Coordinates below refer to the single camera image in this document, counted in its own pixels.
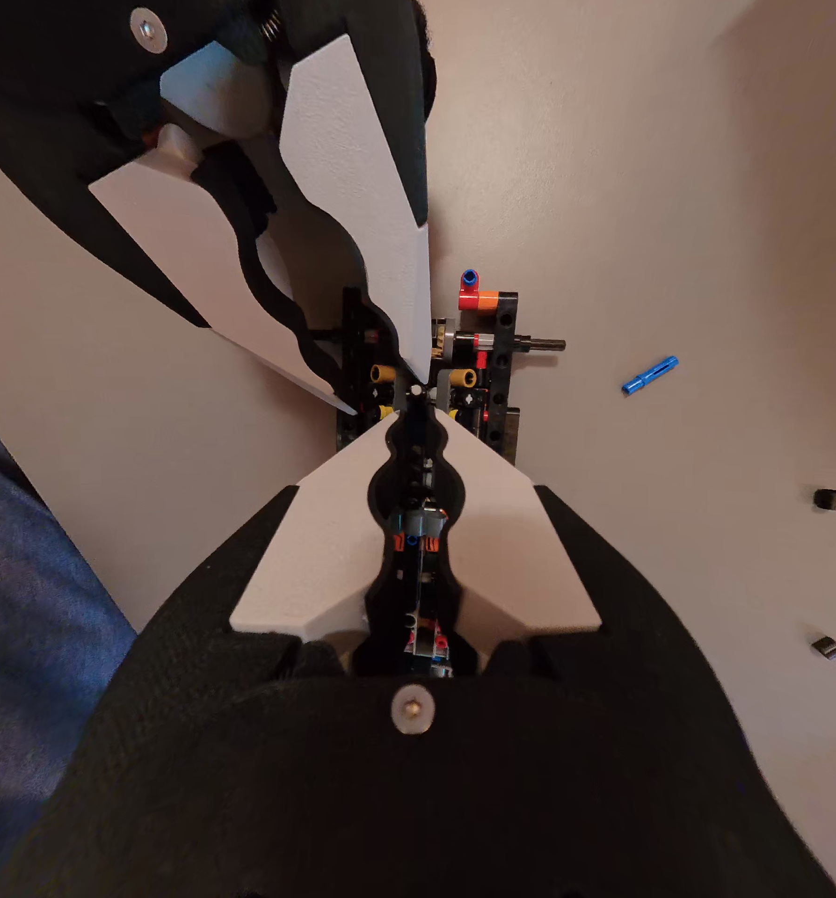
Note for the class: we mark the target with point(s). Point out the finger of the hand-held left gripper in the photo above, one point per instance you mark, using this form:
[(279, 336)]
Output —
[(354, 140), (172, 231)]

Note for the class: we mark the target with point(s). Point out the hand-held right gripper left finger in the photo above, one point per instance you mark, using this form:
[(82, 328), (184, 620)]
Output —
[(305, 561)]

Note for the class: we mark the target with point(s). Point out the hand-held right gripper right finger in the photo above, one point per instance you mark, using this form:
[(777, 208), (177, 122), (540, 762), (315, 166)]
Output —
[(523, 561)]

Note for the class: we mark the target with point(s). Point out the multicolour lego car chassis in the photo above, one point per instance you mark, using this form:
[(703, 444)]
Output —
[(505, 358)]

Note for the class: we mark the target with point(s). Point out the blue lego pin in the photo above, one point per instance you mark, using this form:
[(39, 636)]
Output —
[(649, 377)]

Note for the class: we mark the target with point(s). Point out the small black lego piece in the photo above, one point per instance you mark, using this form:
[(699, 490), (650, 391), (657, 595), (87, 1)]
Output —
[(827, 499)]

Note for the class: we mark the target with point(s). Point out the small dark grey lego piece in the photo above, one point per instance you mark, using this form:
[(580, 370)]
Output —
[(828, 647)]

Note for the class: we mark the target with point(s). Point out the person's right leg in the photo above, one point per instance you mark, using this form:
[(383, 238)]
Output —
[(25, 561)]

